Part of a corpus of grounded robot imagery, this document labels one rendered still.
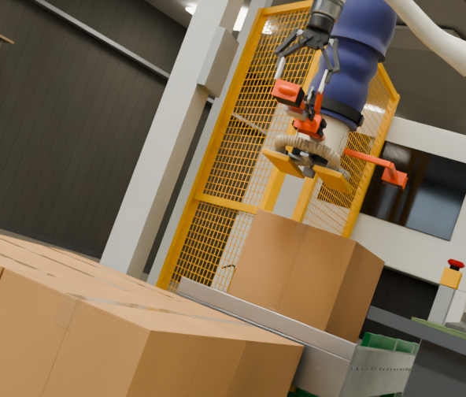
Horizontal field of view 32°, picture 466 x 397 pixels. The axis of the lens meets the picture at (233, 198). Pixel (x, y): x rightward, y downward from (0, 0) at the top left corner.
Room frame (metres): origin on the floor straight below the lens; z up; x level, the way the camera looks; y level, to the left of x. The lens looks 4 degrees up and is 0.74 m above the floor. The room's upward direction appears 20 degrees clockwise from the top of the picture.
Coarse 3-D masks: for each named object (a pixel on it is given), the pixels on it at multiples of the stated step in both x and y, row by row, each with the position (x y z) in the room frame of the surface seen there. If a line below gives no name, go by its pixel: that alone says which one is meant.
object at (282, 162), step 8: (264, 152) 2.78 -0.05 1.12; (272, 152) 2.78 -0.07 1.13; (272, 160) 2.86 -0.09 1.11; (280, 160) 2.79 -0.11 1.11; (288, 160) 2.76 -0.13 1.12; (280, 168) 3.00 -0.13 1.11; (288, 168) 2.92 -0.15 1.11; (296, 168) 2.90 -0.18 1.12; (296, 176) 3.08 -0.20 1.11; (304, 176) 3.07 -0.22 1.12
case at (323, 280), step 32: (256, 224) 3.06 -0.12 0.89; (288, 224) 3.01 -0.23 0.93; (256, 256) 3.04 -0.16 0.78; (288, 256) 2.99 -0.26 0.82; (320, 256) 2.95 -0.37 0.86; (352, 256) 2.92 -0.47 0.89; (256, 288) 3.02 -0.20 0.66; (288, 288) 2.98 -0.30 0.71; (320, 288) 2.93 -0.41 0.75; (352, 288) 3.08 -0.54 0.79; (320, 320) 2.92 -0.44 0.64; (352, 320) 3.25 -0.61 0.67
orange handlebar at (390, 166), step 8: (280, 88) 2.29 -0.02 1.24; (288, 88) 2.28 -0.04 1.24; (304, 104) 2.39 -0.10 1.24; (312, 136) 2.82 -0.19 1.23; (344, 152) 2.91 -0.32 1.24; (352, 152) 2.90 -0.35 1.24; (360, 152) 2.90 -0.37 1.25; (368, 160) 2.89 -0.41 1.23; (376, 160) 2.88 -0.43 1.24; (384, 160) 2.87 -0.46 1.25; (392, 168) 2.87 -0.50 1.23; (392, 176) 3.03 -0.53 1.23
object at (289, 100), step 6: (276, 84) 2.30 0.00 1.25; (282, 84) 2.30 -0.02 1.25; (288, 84) 2.29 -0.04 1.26; (294, 84) 2.29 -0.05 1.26; (276, 90) 2.30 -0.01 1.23; (300, 90) 2.30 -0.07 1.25; (276, 96) 2.30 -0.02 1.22; (282, 96) 2.30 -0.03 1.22; (288, 96) 2.29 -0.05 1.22; (294, 96) 2.29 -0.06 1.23; (300, 96) 2.32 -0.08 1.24; (282, 102) 2.36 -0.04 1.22; (288, 102) 2.33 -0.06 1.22; (294, 102) 2.30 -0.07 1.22; (300, 102) 2.34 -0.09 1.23
